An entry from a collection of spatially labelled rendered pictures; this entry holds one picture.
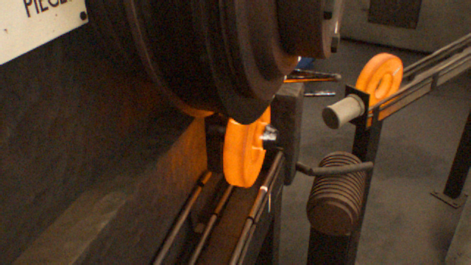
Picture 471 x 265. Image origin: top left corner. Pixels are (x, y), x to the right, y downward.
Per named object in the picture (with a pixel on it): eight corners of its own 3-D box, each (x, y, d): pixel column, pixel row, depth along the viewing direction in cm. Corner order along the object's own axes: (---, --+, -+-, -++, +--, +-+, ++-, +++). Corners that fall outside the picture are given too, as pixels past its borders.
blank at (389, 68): (362, 120, 115) (372, 125, 113) (346, 87, 104) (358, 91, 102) (396, 77, 117) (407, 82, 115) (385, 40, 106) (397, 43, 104)
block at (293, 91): (246, 179, 100) (246, 89, 87) (257, 160, 107) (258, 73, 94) (291, 189, 97) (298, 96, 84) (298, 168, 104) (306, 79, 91)
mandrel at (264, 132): (188, 116, 75) (179, 138, 73) (179, 104, 71) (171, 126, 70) (281, 132, 70) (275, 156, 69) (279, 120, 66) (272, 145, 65)
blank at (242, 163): (214, 179, 62) (236, 184, 61) (236, 78, 63) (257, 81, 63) (240, 185, 76) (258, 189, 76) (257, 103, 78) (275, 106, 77)
